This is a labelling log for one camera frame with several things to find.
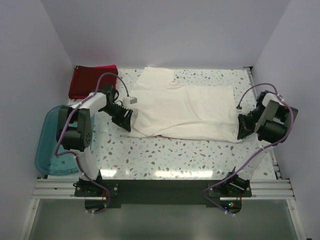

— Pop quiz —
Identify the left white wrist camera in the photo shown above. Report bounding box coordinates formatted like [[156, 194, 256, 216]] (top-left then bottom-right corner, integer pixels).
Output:
[[122, 96, 138, 106]]

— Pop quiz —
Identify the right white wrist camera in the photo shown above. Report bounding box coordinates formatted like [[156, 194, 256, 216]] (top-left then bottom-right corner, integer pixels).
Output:
[[236, 105, 251, 116]]

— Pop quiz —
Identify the white t-shirt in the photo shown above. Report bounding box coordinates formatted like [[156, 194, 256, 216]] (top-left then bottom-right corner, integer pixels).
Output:
[[122, 67, 239, 143]]

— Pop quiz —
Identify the blue plastic basket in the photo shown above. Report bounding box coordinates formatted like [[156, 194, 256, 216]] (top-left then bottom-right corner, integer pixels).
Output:
[[35, 104, 94, 176]]

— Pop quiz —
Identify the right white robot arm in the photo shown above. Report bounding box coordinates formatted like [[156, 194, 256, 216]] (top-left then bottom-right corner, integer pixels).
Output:
[[222, 90, 299, 197]]

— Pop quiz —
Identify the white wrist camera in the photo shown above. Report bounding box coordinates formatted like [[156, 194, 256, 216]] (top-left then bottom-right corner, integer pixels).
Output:
[[122, 96, 138, 106], [236, 105, 251, 116]]

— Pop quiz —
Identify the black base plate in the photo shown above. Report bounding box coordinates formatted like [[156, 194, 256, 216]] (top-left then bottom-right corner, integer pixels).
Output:
[[73, 178, 252, 213]]

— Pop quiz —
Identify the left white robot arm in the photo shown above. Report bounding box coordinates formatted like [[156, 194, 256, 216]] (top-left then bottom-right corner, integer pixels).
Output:
[[54, 85, 134, 196]]

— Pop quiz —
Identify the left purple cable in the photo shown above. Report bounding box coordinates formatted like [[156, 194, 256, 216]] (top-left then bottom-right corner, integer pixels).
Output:
[[54, 72, 131, 215]]

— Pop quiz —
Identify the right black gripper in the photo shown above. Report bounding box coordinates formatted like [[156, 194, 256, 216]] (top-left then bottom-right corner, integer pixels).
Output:
[[237, 105, 265, 141]]

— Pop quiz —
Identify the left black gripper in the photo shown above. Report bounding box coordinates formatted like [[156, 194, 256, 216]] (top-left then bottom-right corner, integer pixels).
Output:
[[100, 103, 133, 132]]

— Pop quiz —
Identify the aluminium frame rail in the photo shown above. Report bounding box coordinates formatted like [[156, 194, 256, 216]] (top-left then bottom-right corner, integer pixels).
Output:
[[18, 177, 83, 240]]

